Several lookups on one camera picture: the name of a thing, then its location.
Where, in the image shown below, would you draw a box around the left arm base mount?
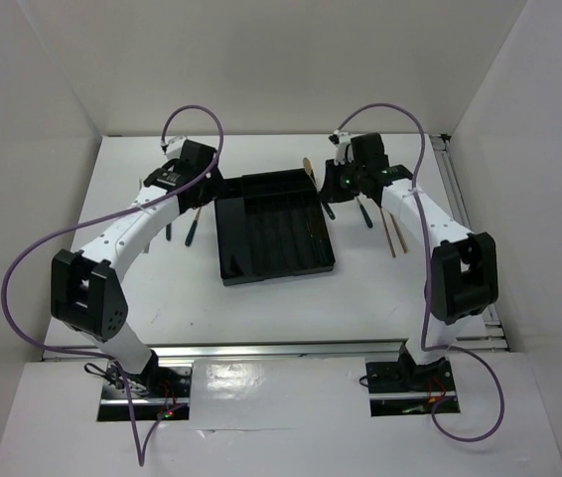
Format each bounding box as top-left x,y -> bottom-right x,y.
83,363 -> 193,422

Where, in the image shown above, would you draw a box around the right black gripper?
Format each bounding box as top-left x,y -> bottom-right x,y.
320,157 -> 366,203

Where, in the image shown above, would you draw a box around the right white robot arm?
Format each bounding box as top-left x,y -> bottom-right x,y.
320,131 -> 498,390

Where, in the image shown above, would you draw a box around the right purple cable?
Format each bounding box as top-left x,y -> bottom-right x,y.
336,102 -> 505,442

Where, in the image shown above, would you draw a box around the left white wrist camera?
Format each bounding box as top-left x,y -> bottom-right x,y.
161,136 -> 188,160

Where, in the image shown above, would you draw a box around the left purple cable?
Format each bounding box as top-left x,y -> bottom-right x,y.
2,103 -> 225,467

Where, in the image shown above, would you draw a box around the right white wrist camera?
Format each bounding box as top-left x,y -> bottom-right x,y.
329,130 -> 354,166

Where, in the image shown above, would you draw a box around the brown chopstick outer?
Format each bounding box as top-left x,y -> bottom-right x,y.
389,213 -> 409,253

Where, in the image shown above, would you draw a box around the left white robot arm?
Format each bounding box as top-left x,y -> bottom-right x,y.
51,139 -> 222,397

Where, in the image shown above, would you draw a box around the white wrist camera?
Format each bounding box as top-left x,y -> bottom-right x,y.
161,136 -> 188,160
329,130 -> 354,166

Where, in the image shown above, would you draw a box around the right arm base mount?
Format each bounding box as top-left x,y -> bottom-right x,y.
358,360 -> 461,417

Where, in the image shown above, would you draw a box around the gold spoon green handle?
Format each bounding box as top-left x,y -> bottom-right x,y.
302,157 -> 336,221
185,207 -> 203,247

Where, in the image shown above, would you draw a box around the aluminium front rail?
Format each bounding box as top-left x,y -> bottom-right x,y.
41,339 -> 416,364

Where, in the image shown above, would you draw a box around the black cutlery organizer tray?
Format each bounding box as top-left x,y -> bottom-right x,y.
213,169 -> 336,286

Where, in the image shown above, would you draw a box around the aluminium rail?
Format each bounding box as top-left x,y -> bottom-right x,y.
427,135 -> 498,349
41,339 -> 416,364

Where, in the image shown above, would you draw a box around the purple cable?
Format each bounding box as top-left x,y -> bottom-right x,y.
2,103 -> 225,467
336,102 -> 505,442

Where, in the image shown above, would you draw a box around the aluminium right side rail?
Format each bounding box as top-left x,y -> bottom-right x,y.
427,135 -> 498,349

